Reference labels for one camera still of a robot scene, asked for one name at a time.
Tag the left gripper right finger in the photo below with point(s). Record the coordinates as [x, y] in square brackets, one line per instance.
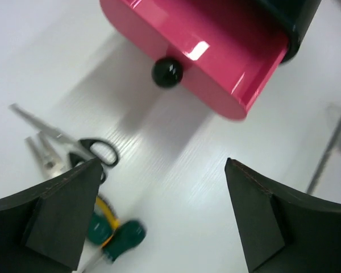
[283, 229]

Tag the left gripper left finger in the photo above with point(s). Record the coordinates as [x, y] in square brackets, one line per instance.
[43, 228]

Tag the green stubby screwdriver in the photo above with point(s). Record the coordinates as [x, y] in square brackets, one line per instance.
[127, 237]

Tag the pink top drawer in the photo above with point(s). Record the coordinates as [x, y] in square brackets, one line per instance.
[228, 50]

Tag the black drawer cabinet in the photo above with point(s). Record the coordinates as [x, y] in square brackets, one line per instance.
[294, 16]

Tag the green orange screwdriver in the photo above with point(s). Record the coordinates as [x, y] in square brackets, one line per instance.
[99, 230]

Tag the yellow handled pliers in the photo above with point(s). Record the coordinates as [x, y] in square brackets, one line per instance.
[52, 165]

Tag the black handled scissors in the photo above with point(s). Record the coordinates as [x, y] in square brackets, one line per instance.
[61, 138]

